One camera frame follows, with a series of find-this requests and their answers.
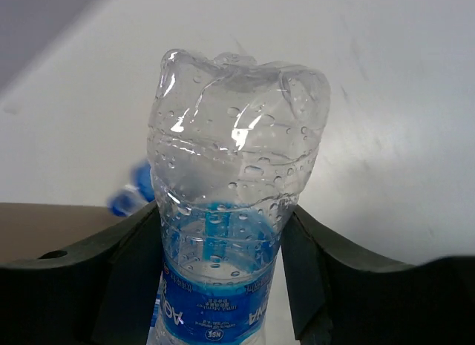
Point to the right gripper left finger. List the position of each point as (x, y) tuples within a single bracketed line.
[(99, 290)]

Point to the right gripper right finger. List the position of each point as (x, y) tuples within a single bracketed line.
[(342, 293)]

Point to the blue label bottle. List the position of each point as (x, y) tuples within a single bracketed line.
[(231, 145), (136, 194)]

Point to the brown cylindrical bin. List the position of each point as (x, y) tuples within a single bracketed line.
[(30, 230)]

